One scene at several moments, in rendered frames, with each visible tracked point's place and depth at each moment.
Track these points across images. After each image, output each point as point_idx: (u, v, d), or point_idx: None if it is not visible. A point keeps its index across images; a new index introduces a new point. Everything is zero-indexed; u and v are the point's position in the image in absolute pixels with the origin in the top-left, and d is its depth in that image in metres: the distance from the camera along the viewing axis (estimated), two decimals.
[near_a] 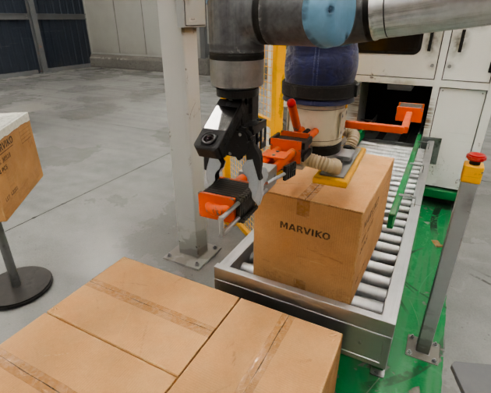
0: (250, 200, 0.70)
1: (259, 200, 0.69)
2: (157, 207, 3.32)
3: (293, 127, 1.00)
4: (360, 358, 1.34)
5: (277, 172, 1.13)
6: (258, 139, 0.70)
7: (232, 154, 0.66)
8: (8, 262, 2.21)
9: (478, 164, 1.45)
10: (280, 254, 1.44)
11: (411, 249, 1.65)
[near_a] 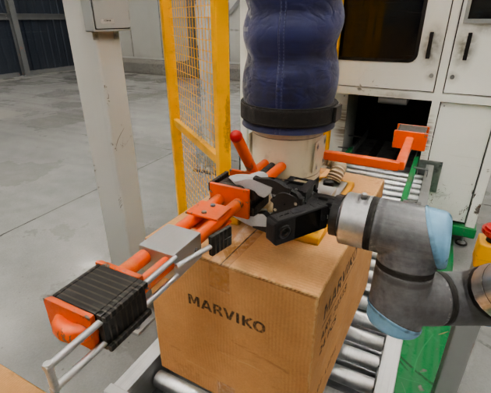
0: (132, 306, 0.44)
1: (234, 217, 0.73)
2: (107, 241, 2.82)
3: (245, 166, 0.74)
4: None
5: (231, 219, 0.87)
6: None
7: (274, 212, 0.67)
8: None
9: None
10: (195, 343, 0.88)
11: (400, 352, 1.15)
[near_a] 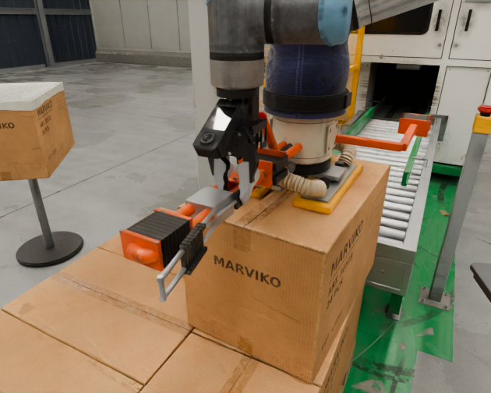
0: (197, 242, 0.56)
1: (245, 200, 0.70)
2: (174, 182, 3.46)
3: (267, 143, 0.87)
4: (383, 287, 1.48)
5: (254, 192, 1.00)
6: (259, 139, 0.70)
7: (232, 154, 0.66)
8: (44, 223, 2.35)
9: (488, 115, 1.59)
10: (218, 300, 1.01)
11: (425, 199, 1.79)
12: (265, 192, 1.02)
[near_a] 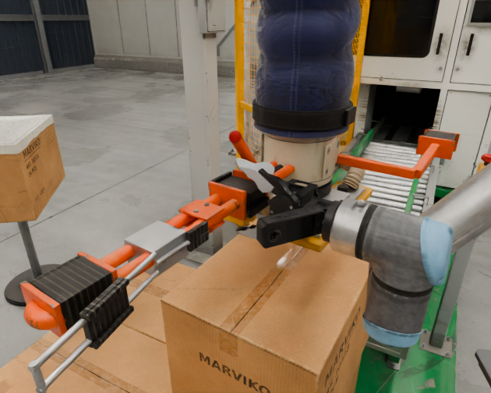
0: (114, 304, 0.44)
1: (241, 234, 0.73)
2: (170, 207, 3.39)
3: None
4: (382, 349, 1.41)
5: (238, 219, 0.86)
6: None
7: (271, 214, 0.66)
8: (33, 260, 2.28)
9: None
10: None
11: None
12: (251, 218, 0.88)
